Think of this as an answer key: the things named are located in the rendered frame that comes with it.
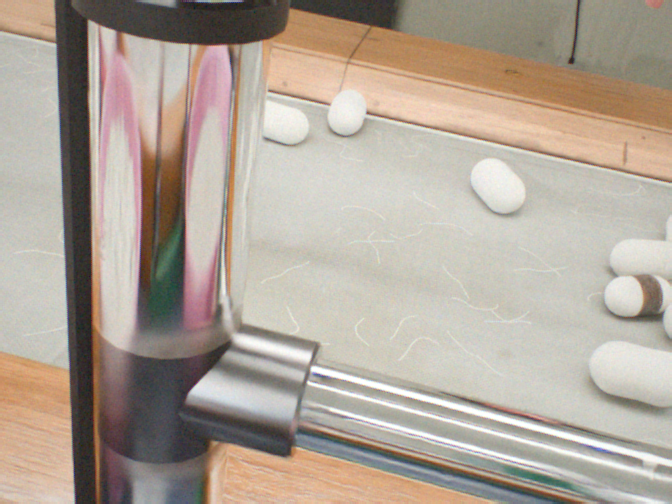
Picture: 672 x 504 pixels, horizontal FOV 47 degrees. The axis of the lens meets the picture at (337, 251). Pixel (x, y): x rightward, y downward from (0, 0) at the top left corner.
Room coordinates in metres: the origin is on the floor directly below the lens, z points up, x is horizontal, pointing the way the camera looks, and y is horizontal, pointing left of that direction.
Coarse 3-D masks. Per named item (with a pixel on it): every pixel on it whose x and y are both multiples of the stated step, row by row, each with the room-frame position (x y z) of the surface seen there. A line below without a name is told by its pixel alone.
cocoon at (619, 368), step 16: (608, 352) 0.24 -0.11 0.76; (624, 352) 0.23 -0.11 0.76; (640, 352) 0.24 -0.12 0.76; (656, 352) 0.24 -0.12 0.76; (592, 368) 0.23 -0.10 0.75; (608, 368) 0.23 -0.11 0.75; (624, 368) 0.23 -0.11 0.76; (640, 368) 0.23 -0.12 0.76; (656, 368) 0.23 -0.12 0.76; (608, 384) 0.23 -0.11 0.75; (624, 384) 0.23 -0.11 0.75; (640, 384) 0.23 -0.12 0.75; (656, 384) 0.23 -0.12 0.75; (640, 400) 0.23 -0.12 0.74; (656, 400) 0.23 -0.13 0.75
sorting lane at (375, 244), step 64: (0, 64) 0.44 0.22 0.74; (0, 128) 0.36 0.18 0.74; (320, 128) 0.43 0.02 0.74; (384, 128) 0.45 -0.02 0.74; (0, 192) 0.30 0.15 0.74; (256, 192) 0.34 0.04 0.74; (320, 192) 0.35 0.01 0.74; (384, 192) 0.37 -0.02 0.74; (448, 192) 0.38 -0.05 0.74; (576, 192) 0.41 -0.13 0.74; (640, 192) 0.42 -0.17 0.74; (0, 256) 0.25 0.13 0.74; (256, 256) 0.28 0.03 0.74; (320, 256) 0.29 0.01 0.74; (384, 256) 0.30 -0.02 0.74; (448, 256) 0.31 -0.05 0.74; (512, 256) 0.32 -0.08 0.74; (576, 256) 0.34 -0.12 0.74; (0, 320) 0.21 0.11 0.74; (64, 320) 0.22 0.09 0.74; (256, 320) 0.24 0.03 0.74; (320, 320) 0.25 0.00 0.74; (384, 320) 0.25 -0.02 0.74; (448, 320) 0.26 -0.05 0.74; (512, 320) 0.27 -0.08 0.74; (576, 320) 0.28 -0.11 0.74; (640, 320) 0.29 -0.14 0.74; (448, 384) 0.22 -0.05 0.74; (512, 384) 0.23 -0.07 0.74; (576, 384) 0.24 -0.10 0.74
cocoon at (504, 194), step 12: (480, 168) 0.38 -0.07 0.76; (492, 168) 0.38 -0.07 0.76; (504, 168) 0.38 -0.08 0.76; (480, 180) 0.37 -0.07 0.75; (492, 180) 0.37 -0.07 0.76; (504, 180) 0.36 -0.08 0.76; (516, 180) 0.37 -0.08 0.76; (480, 192) 0.37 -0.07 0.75; (492, 192) 0.36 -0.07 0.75; (504, 192) 0.36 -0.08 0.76; (516, 192) 0.36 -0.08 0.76; (492, 204) 0.36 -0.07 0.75; (504, 204) 0.36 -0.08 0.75; (516, 204) 0.36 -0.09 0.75
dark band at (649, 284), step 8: (640, 280) 0.29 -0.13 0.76; (648, 280) 0.29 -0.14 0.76; (656, 280) 0.29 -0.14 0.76; (648, 288) 0.29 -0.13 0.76; (656, 288) 0.29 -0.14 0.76; (648, 296) 0.29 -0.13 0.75; (656, 296) 0.29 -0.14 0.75; (648, 304) 0.29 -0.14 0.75; (656, 304) 0.29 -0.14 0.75; (640, 312) 0.28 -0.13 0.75; (648, 312) 0.29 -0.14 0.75; (656, 312) 0.29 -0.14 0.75
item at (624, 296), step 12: (612, 288) 0.29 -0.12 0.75; (624, 288) 0.29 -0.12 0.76; (636, 288) 0.29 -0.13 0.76; (612, 300) 0.29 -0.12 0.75; (624, 300) 0.28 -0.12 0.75; (636, 300) 0.28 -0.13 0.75; (612, 312) 0.29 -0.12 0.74; (624, 312) 0.28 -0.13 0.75; (636, 312) 0.28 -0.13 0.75; (660, 312) 0.29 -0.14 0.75
